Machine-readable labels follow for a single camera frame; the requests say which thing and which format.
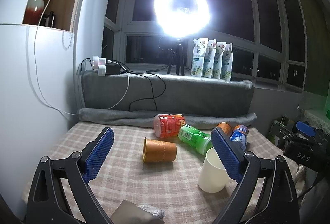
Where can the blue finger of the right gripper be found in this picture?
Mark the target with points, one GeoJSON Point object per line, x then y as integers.
{"type": "Point", "coordinates": [305, 129]}

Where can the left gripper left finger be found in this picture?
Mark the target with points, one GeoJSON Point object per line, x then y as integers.
{"type": "Point", "coordinates": [47, 202]}

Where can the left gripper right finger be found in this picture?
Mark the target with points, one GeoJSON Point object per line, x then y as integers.
{"type": "Point", "coordinates": [277, 202]}

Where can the white paper cup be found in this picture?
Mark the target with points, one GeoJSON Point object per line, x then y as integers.
{"type": "Point", "coordinates": [213, 177]}

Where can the copper paper cup right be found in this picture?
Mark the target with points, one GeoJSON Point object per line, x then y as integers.
{"type": "Point", "coordinates": [226, 127]}

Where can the copper paper cup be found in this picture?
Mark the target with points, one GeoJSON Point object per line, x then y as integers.
{"type": "Point", "coordinates": [226, 127]}
{"type": "Point", "coordinates": [158, 151]}

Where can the copper paper cup left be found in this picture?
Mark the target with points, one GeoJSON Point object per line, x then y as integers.
{"type": "Point", "coordinates": [158, 151]}

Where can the blue plastic bottle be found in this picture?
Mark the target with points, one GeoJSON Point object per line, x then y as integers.
{"type": "Point", "coordinates": [239, 135]}

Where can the green plastic bottle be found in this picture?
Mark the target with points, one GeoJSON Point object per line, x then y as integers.
{"type": "Point", "coordinates": [193, 137]}

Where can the grey rolled blanket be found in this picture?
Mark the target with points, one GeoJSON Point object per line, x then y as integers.
{"type": "Point", "coordinates": [145, 118]}

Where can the printed pouch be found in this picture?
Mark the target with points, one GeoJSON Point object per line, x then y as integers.
{"type": "Point", "coordinates": [217, 67]}
{"type": "Point", "coordinates": [227, 61]}
{"type": "Point", "coordinates": [209, 58]}
{"type": "Point", "coordinates": [198, 57]}

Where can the red plastic bottle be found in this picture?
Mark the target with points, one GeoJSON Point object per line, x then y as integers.
{"type": "Point", "coordinates": [168, 125]}

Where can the white power strip with plugs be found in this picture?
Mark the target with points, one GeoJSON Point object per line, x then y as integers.
{"type": "Point", "coordinates": [105, 67]}

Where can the grey sofa backrest cushion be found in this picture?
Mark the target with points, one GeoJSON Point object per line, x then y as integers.
{"type": "Point", "coordinates": [167, 94]}

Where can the black tripod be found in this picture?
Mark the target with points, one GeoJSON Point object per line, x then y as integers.
{"type": "Point", "coordinates": [176, 57]}

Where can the red white vase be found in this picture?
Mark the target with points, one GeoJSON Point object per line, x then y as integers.
{"type": "Point", "coordinates": [33, 12]}

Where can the ring light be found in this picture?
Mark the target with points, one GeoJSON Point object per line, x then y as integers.
{"type": "Point", "coordinates": [181, 18]}

